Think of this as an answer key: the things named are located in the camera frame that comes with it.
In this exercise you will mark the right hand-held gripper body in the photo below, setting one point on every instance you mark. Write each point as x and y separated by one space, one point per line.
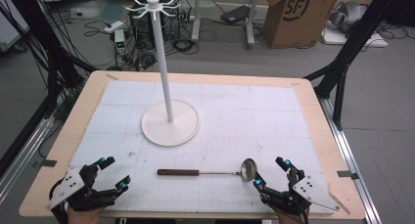
303 193

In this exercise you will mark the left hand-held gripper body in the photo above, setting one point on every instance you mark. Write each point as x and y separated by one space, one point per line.
73 185

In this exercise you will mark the white utensil rack with hooks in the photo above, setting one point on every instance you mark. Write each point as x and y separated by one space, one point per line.
162 70

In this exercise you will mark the person's right hand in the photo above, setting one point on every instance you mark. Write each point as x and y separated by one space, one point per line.
287 219

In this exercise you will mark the person's left hand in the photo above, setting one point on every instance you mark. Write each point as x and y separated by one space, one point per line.
85 215

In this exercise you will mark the thin wooden stick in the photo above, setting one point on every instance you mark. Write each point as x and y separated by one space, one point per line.
340 203

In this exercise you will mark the white gridded table mat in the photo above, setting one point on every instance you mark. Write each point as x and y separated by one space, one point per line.
235 119

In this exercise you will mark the white device with green display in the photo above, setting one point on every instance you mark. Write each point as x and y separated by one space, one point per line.
120 39

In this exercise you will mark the white power strip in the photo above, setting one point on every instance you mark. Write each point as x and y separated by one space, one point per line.
113 26

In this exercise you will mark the white flat board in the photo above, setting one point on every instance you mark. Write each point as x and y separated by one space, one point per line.
336 38

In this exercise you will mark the black computer tower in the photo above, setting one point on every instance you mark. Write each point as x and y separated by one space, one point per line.
142 28

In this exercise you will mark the brown cardboard box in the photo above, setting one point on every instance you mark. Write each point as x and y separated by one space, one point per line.
293 25

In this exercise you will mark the flat black device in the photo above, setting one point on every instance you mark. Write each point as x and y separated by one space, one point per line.
235 14

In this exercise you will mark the grey bag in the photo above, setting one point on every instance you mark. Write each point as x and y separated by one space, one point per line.
349 15

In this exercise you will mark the white panel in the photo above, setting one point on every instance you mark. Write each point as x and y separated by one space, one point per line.
9 25

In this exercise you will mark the grey metal stand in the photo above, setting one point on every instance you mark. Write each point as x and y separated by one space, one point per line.
196 18

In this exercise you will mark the grey metal bracket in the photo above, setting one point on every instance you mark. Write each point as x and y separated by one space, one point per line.
347 174
45 163

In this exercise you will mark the aluminium rail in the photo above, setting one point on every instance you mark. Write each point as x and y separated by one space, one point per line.
23 155
349 158

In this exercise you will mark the black metal frame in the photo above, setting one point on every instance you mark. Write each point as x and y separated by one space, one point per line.
355 41
55 64

